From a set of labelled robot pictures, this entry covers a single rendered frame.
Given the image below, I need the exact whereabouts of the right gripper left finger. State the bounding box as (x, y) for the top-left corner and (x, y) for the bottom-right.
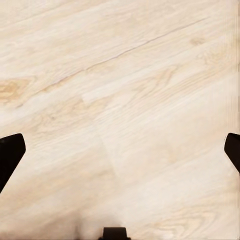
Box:
(0, 133), (26, 193)

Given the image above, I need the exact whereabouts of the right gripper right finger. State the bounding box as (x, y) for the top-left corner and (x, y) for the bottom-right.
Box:
(224, 133), (240, 173)

